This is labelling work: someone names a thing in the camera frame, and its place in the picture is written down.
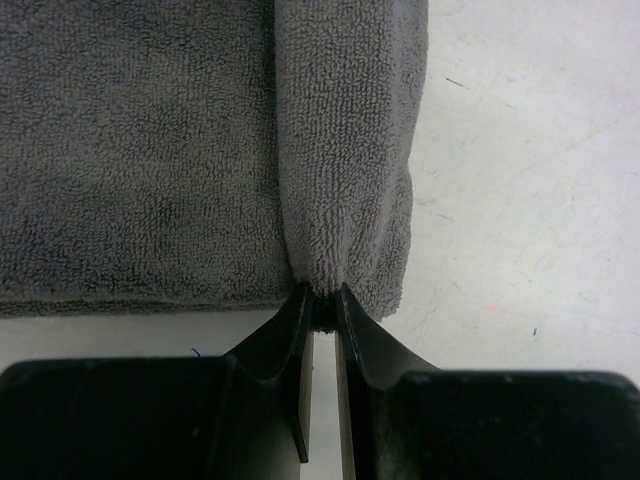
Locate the grey towel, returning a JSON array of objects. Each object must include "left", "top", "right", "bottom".
[{"left": 1, "top": 1, "right": 428, "bottom": 319}]

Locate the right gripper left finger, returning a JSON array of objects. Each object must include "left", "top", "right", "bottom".
[{"left": 1, "top": 284, "right": 314, "bottom": 479}]

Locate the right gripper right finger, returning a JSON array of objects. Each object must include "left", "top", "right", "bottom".
[{"left": 335, "top": 288, "right": 639, "bottom": 479}]

